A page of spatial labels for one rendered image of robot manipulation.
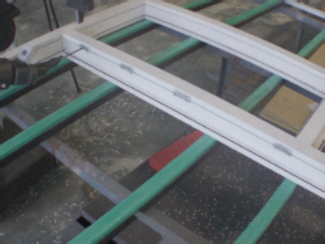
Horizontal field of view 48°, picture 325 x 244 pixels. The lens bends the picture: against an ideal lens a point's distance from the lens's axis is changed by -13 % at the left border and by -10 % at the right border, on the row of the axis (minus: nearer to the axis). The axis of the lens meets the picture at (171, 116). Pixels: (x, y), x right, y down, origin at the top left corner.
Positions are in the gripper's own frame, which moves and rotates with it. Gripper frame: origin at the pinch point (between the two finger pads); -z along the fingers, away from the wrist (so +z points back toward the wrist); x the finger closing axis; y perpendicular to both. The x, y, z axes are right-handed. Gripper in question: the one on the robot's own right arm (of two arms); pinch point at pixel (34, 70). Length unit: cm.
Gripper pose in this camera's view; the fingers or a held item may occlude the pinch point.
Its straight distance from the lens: 113.7
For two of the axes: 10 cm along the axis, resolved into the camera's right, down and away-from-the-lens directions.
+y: -2.5, 9.1, 3.3
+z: -5.7, 1.3, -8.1
